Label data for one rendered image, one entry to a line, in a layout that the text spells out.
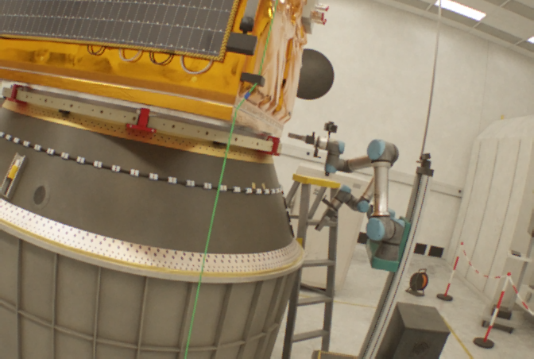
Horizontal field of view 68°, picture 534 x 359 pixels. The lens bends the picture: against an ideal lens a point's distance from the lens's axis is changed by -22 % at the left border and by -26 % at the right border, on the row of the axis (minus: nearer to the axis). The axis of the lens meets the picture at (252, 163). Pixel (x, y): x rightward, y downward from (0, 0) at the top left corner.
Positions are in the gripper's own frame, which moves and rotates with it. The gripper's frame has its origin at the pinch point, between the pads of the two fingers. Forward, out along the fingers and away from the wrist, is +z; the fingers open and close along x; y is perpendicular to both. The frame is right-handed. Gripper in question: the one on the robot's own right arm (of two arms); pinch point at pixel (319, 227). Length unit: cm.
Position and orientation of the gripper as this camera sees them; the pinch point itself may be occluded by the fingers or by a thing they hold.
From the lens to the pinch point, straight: 314.4
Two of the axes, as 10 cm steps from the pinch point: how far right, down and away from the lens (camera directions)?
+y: 8.0, 5.9, -0.6
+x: 0.1, 0.8, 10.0
